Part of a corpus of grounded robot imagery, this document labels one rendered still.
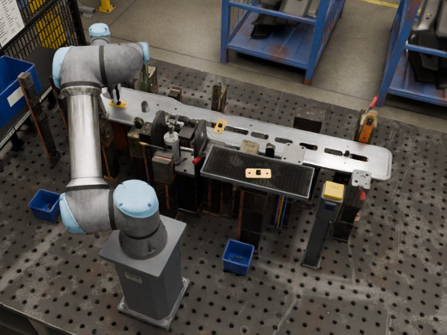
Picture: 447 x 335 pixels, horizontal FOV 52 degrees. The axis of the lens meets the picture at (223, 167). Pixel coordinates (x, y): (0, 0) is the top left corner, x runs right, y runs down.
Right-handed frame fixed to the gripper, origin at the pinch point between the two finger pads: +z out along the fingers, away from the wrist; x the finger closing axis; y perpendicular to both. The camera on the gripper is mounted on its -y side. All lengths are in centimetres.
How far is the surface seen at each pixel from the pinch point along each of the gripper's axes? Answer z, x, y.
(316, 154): 3, 4, -88
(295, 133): 3, -6, -78
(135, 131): -4.5, 20.3, -17.8
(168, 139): -7.9, 23.3, -33.1
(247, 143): -5, 14, -62
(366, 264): 33, 29, -117
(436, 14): 48, -213, -153
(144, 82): -0.6, -14.7, -6.4
